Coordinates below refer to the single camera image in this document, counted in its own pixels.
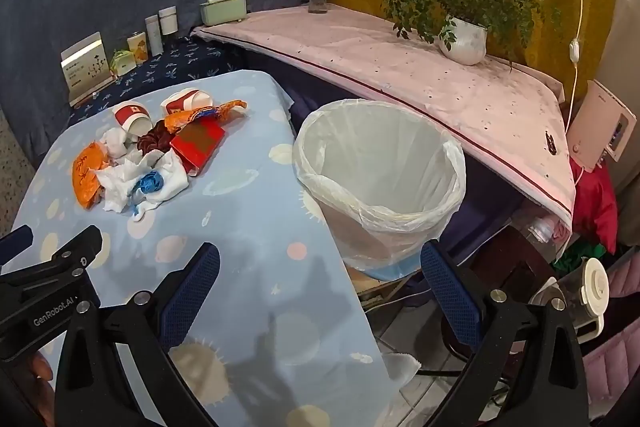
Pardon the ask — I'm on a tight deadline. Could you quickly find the white card box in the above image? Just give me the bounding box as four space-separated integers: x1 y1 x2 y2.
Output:
61 32 113 108

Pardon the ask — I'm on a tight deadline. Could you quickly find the dark red crumpled wrapper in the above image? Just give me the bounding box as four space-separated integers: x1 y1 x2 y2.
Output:
137 121 176 154

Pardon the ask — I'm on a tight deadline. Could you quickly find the tall white canister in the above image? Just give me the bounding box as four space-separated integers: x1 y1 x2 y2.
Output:
145 17 164 56

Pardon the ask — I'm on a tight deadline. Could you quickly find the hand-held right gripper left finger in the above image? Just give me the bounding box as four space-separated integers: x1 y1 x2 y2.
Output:
52 242 221 427

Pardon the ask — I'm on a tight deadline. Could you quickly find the purple cloth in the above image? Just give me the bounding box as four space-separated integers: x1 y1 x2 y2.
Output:
240 52 526 258

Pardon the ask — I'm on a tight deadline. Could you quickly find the plain orange snack wrapper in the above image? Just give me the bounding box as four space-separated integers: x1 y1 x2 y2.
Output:
71 142 110 210

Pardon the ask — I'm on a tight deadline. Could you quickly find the green cloth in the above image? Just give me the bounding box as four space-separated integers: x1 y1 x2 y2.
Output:
555 242 606 273

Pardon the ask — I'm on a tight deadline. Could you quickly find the clear plastic bottle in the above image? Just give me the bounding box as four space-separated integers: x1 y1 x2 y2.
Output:
510 207 571 258

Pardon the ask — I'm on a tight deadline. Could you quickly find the large white tissue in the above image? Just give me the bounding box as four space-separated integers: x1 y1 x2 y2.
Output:
95 152 190 220

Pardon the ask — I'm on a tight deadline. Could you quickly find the pink quilted cloth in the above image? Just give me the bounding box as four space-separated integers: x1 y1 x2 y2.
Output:
582 252 640 418

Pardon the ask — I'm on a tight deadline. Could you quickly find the yellow printed tin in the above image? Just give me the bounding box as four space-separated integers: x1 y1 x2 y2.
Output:
126 33 150 64

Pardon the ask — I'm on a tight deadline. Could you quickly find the navy patterned cloth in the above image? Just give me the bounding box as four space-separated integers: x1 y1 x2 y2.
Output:
67 36 251 122

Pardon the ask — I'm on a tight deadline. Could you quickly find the printed orange snack wrapper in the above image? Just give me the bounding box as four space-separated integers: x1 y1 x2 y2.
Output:
165 99 249 135

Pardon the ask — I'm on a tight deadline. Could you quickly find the small green packet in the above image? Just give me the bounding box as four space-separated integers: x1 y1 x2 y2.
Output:
110 49 136 78

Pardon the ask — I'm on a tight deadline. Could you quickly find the blue crumpled plastic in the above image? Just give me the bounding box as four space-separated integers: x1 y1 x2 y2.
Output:
132 171 166 208

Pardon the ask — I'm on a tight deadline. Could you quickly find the small crumpled white tissue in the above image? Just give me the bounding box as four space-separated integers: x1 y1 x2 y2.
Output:
102 127 146 160

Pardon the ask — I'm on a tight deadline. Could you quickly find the pink tablecloth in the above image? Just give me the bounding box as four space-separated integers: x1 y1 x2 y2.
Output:
190 4 576 228

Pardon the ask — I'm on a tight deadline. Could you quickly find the pink appliance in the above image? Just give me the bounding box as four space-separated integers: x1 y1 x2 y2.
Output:
565 79 637 172

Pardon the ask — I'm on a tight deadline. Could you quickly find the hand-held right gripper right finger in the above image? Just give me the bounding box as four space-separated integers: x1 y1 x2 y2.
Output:
420 240 590 427

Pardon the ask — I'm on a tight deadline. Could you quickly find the light blue planet tablecloth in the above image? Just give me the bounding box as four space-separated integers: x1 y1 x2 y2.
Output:
0 69 416 427

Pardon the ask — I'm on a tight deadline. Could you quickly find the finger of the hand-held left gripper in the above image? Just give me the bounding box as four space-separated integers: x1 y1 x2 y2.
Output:
30 225 104 280
0 227 34 264

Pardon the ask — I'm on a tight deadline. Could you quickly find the red paper cup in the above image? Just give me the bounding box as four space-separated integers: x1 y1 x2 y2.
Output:
114 101 152 142
160 88 216 118

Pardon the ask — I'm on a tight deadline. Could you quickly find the trash bin with white liner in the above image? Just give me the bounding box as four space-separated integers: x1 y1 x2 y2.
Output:
292 98 468 282

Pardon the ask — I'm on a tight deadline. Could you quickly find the person's left hand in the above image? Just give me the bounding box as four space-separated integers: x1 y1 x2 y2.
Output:
22 349 54 395

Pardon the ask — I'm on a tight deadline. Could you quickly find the blender jug with white lid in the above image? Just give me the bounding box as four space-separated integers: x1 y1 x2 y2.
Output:
530 257 611 348

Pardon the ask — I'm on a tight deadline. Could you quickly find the pale green box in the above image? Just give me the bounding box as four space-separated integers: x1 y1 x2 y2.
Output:
200 0 249 26

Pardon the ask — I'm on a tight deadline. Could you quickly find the white cable with switch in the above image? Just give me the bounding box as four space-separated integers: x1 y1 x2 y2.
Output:
562 0 587 128

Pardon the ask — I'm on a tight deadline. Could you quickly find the dark wooden furniture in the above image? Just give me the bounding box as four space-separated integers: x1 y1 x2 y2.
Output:
440 227 556 358

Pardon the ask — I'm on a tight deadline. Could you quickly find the short white canister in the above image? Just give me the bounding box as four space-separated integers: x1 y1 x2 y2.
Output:
158 7 179 36

